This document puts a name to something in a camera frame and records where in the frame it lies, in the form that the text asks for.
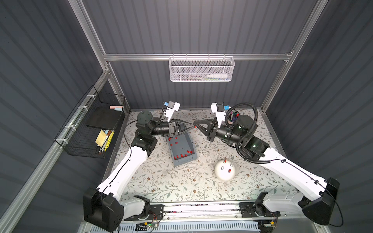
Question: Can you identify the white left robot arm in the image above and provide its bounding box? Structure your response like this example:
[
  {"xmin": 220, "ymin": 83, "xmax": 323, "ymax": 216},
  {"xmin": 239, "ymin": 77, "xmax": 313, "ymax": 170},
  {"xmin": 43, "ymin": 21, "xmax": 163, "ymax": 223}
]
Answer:
[{"xmin": 83, "ymin": 111, "xmax": 193, "ymax": 233}]

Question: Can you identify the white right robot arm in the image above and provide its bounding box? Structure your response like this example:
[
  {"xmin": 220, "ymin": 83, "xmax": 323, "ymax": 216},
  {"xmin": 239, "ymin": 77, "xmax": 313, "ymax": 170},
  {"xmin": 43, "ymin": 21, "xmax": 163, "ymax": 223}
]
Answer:
[{"xmin": 193, "ymin": 103, "xmax": 340, "ymax": 226}]

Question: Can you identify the white dome with screws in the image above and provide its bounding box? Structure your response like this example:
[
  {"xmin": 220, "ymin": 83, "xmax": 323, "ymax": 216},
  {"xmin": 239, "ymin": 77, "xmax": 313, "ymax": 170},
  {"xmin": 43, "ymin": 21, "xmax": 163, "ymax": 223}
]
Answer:
[{"xmin": 214, "ymin": 159, "xmax": 236, "ymax": 182}]

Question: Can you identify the grey plastic parts bin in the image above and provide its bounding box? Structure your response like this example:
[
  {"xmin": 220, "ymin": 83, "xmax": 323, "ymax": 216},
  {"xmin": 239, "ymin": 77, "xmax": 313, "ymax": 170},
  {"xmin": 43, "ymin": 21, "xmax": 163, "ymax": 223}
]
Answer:
[{"xmin": 166, "ymin": 133, "xmax": 198, "ymax": 167}]

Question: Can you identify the pink pen cup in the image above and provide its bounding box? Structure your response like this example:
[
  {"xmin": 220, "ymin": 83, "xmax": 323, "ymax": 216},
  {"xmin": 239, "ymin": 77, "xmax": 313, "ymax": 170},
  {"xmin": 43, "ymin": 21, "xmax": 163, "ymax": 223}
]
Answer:
[{"xmin": 227, "ymin": 110, "xmax": 240, "ymax": 124}]

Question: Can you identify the white marker in basket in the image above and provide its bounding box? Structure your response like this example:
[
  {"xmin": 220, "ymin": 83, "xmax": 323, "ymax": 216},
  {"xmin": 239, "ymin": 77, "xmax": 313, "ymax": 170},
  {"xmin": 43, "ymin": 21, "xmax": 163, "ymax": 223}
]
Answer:
[{"xmin": 207, "ymin": 73, "xmax": 229, "ymax": 80}]

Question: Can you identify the pink eraser block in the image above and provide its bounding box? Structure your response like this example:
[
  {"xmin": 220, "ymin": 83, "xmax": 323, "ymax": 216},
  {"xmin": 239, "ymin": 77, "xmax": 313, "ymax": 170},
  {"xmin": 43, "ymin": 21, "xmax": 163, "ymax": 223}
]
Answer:
[{"xmin": 110, "ymin": 106, "xmax": 123, "ymax": 112}]

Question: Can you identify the black notebook in basket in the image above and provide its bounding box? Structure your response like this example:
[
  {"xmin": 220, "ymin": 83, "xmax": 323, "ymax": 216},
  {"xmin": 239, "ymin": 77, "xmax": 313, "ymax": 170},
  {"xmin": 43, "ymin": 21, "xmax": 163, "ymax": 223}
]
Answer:
[{"xmin": 86, "ymin": 107, "xmax": 121, "ymax": 130}]

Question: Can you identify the yellow sticky note pad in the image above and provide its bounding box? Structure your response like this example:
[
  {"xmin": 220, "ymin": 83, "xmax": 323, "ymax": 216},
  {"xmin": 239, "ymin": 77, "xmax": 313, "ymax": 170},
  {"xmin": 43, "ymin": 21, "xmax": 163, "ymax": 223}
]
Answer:
[{"xmin": 95, "ymin": 130, "xmax": 109, "ymax": 147}]

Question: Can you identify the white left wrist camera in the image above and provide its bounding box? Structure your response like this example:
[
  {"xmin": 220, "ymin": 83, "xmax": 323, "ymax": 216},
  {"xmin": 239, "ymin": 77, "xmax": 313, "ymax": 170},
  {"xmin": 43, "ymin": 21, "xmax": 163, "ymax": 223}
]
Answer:
[{"xmin": 164, "ymin": 101, "xmax": 181, "ymax": 122}]

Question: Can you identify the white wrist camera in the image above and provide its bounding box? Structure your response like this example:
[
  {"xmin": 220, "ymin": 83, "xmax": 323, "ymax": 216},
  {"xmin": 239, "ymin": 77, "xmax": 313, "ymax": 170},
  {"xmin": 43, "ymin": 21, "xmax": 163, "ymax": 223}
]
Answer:
[
  {"xmin": 211, "ymin": 102, "xmax": 231, "ymax": 128},
  {"xmin": 164, "ymin": 101, "xmax": 181, "ymax": 122}
]

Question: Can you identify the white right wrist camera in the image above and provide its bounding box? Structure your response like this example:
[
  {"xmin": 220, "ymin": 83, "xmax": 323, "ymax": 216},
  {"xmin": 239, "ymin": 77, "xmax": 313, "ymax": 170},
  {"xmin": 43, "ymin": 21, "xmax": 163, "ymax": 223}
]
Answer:
[{"xmin": 211, "ymin": 102, "xmax": 231, "ymax": 128}]

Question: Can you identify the white wire mesh basket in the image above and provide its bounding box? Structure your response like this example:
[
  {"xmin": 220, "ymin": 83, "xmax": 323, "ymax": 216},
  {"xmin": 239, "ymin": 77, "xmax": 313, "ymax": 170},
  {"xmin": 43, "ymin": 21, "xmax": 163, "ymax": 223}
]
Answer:
[{"xmin": 169, "ymin": 56, "xmax": 236, "ymax": 83}]

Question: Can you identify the black wire wall basket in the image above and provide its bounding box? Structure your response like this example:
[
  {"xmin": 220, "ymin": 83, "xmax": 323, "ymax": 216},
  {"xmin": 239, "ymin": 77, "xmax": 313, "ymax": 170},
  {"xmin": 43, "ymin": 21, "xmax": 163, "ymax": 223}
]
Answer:
[{"xmin": 55, "ymin": 86, "xmax": 126, "ymax": 159}]

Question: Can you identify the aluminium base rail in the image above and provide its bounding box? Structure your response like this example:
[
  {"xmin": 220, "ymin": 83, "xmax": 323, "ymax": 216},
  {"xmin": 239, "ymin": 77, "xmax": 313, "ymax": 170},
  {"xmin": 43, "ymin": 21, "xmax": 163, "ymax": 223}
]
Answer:
[{"xmin": 84, "ymin": 198, "xmax": 318, "ymax": 223}]

